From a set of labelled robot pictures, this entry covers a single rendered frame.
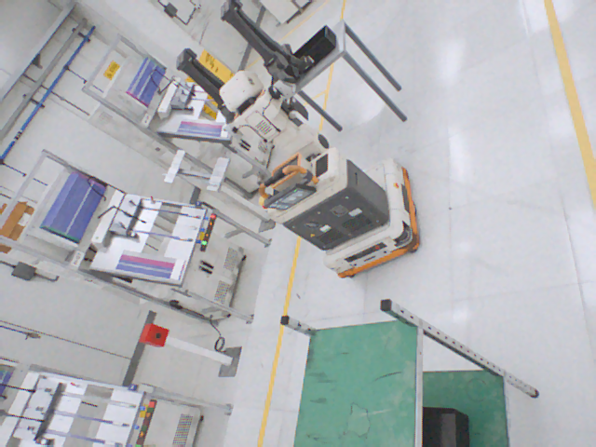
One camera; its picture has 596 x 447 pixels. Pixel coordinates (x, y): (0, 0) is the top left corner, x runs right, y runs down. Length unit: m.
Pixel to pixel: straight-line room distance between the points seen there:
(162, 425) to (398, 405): 2.49
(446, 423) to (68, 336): 3.95
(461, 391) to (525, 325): 0.53
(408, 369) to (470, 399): 0.61
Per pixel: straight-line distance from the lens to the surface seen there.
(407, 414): 1.24
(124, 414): 3.10
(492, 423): 1.79
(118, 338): 5.11
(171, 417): 3.54
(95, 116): 4.39
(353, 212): 2.37
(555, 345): 2.14
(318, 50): 3.16
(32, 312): 4.89
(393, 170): 2.75
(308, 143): 2.50
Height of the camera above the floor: 1.98
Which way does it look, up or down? 34 degrees down
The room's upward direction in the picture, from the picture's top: 56 degrees counter-clockwise
